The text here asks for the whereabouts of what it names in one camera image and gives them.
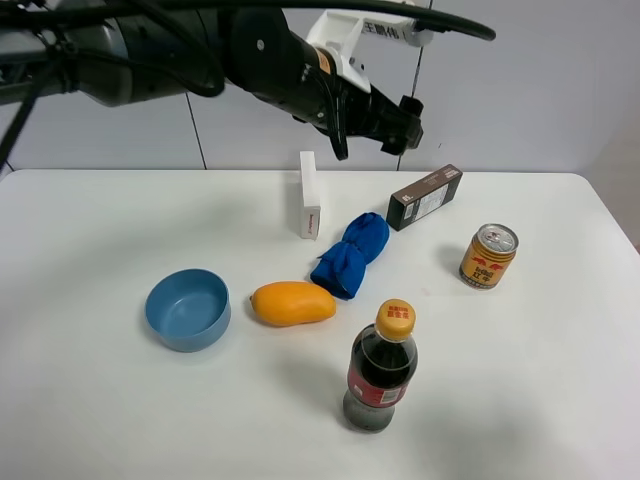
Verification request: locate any blue plastic bowl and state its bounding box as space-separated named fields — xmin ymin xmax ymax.
xmin=144 ymin=269 xmax=231 ymax=353

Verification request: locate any yellow mango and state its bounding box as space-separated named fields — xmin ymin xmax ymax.
xmin=250 ymin=281 xmax=337 ymax=327

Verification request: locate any white upright box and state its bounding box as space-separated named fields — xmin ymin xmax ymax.
xmin=299 ymin=151 xmax=321 ymax=240

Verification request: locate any dark brown carton box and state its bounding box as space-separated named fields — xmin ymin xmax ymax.
xmin=386 ymin=164 xmax=463 ymax=231

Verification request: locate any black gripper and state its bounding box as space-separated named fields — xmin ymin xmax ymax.
xmin=225 ymin=9 xmax=424 ymax=154

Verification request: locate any black cable bundle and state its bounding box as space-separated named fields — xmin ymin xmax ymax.
xmin=0 ymin=0 xmax=498 ymax=174

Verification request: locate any blue cloth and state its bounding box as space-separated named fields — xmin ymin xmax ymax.
xmin=310 ymin=212 xmax=390 ymax=300

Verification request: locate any gold energy drink can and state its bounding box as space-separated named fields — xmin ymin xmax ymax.
xmin=459 ymin=223 xmax=519 ymax=290

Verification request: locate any cola bottle yellow cap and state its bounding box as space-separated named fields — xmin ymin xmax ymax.
xmin=343 ymin=299 xmax=418 ymax=432

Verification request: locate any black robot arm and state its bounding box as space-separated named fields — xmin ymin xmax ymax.
xmin=1 ymin=1 xmax=423 ymax=160

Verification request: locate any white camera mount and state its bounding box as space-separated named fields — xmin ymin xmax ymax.
xmin=304 ymin=7 xmax=434 ymax=96

